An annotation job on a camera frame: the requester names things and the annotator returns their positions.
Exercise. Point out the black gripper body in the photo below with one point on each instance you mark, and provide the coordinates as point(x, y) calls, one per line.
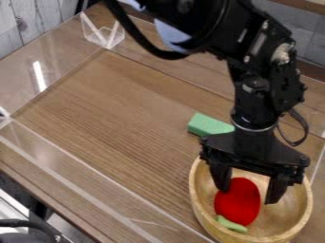
point(252, 149)

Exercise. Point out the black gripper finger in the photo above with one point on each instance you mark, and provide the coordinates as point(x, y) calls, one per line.
point(277, 188)
point(221, 173)

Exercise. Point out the red plush fruit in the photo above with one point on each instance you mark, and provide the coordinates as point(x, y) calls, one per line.
point(237, 206)

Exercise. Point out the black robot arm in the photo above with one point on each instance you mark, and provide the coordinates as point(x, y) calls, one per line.
point(246, 38)

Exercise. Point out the wooden bowl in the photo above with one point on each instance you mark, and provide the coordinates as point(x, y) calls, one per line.
point(280, 221)

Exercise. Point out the green foam block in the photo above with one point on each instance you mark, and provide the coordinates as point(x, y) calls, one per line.
point(204, 125)

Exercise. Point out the black metal bracket bottom left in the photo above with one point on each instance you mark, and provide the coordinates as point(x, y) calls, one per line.
point(46, 233)

